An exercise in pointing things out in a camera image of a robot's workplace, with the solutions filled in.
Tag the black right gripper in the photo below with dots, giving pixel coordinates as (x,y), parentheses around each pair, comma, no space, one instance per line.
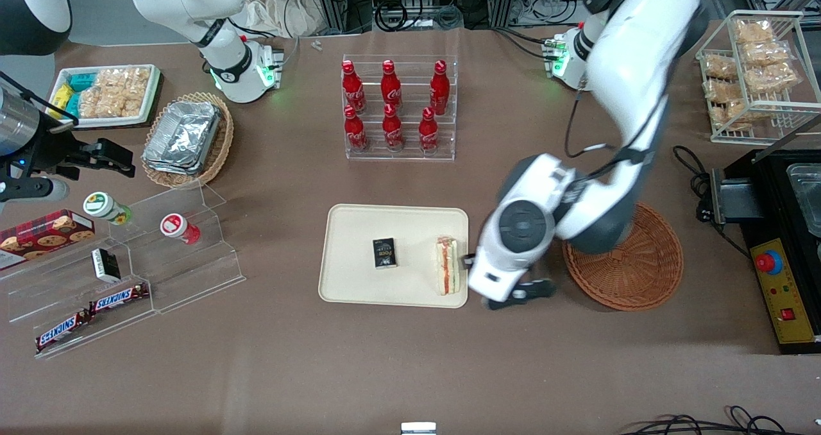
(52,153)

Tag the triangle sandwich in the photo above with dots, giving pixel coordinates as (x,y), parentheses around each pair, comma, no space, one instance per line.
(447,265)

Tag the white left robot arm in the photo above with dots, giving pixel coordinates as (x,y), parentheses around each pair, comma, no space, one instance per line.
(628,69)

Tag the white rectangular snack tray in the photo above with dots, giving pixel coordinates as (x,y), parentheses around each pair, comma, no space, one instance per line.
(109,123)

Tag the light wicker basket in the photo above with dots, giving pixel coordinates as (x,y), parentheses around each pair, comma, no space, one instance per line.
(221,146)

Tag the brown round wicker basket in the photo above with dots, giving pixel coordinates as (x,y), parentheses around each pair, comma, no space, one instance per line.
(641,274)

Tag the cream plastic tray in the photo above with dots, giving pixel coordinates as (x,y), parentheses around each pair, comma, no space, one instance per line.
(359,255)

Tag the green sunflower lid cup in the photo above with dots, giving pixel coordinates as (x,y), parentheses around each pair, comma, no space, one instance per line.
(99,204)

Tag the teal snack pack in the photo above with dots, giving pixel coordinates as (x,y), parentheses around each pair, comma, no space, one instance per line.
(72,106)
(82,81)

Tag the rice cracker snack bag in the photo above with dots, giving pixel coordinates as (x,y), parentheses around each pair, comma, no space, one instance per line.
(131,85)
(96,98)

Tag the yellow snack pack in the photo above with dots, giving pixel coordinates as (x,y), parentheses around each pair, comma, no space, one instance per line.
(61,98)

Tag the aluminium foil container stack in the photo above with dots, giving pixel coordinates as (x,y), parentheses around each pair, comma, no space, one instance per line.
(183,133)

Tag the red lid yogurt cup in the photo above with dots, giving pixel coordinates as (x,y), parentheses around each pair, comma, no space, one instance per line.
(173,224)

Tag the red tartan cookie box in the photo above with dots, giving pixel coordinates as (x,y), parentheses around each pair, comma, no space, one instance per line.
(45,236)

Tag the small black snack box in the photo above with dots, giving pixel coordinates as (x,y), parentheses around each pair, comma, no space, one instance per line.
(385,253)
(106,265)

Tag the Snickers chocolate bar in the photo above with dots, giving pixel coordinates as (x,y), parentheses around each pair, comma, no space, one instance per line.
(118,298)
(61,331)

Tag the clear acrylic stepped shelf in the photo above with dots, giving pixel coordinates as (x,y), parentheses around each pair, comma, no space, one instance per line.
(192,274)

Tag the red cola bottle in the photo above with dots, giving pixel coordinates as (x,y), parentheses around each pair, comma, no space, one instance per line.
(390,83)
(392,129)
(355,129)
(439,87)
(428,130)
(353,85)

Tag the white edge device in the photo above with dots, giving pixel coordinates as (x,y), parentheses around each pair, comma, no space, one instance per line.
(418,430)

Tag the beige cloth bag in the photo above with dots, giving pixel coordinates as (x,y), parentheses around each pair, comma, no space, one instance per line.
(269,11)

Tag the clear acrylic bottle rack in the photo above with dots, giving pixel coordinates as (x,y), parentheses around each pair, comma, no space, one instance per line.
(410,69)

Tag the red emergency stop button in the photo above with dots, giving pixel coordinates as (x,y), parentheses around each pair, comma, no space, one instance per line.
(764,263)

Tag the black heating appliance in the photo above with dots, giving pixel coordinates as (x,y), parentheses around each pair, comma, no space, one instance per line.
(770,185)

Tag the fried snack bag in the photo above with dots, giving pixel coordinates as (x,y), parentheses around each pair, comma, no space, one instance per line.
(737,113)
(766,54)
(773,77)
(719,67)
(721,92)
(753,32)

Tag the yellow control panel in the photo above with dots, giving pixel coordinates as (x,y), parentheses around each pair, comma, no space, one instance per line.
(792,294)

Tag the metal pan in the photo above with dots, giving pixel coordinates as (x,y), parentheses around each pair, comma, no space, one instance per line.
(805,191)

